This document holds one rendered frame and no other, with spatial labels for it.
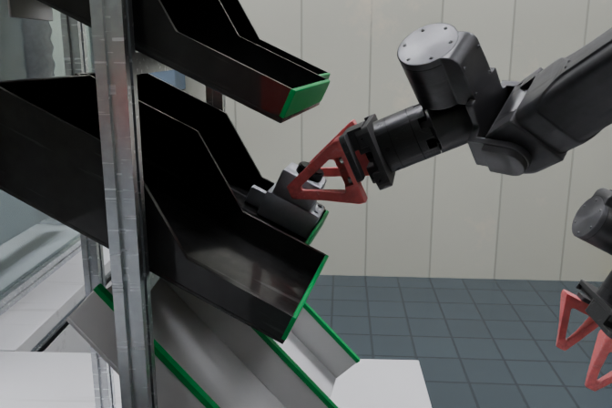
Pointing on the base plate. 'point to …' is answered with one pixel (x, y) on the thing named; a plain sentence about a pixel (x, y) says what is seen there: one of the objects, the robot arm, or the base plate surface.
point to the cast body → (308, 214)
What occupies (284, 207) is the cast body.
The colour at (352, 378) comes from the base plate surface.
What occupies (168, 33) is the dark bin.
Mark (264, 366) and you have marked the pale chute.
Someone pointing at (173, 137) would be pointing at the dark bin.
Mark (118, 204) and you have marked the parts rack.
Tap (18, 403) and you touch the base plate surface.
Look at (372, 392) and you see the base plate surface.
